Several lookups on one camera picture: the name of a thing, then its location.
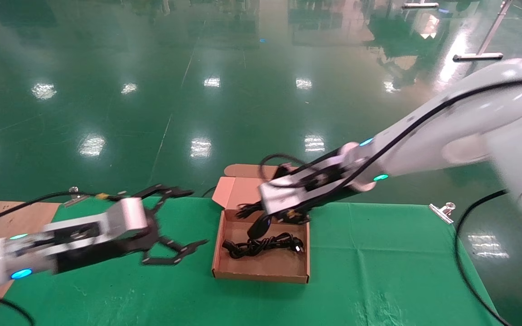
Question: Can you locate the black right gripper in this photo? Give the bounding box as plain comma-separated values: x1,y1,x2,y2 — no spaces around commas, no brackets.
235,185,361,240

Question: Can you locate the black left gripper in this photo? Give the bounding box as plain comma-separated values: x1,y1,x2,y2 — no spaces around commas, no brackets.
55,184,209,274

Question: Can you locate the black power cable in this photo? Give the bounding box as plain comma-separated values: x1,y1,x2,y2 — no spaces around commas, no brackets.
222,232,305,259

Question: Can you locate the flat open cardboard box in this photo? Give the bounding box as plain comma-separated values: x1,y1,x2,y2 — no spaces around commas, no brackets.
211,163,311,285

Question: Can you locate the silver binder clip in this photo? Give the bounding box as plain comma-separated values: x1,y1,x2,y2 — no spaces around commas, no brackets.
428,202,456,225
64,186,90,208

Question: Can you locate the green table cloth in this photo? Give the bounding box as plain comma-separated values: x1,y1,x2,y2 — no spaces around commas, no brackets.
0,196,502,326

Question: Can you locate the long metal stand base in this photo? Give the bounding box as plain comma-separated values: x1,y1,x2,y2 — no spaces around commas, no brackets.
452,0,514,62

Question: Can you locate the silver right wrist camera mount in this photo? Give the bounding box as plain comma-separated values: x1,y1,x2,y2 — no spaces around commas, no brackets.
259,152,361,216

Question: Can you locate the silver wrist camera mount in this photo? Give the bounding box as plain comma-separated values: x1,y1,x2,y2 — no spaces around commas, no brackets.
259,152,361,216
43,198,149,247

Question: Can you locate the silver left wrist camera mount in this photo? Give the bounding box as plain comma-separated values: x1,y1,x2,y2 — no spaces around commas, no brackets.
43,198,149,247

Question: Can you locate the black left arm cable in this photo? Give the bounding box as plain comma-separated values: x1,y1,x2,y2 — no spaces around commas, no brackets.
0,191,110,229

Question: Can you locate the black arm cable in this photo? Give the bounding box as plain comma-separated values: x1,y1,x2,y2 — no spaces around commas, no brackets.
0,191,110,229
259,77,522,188

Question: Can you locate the black hanging cable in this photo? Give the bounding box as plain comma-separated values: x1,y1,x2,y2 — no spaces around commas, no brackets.
453,189,513,326

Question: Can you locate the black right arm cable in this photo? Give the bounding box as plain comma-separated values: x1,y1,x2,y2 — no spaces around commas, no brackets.
259,77,522,188

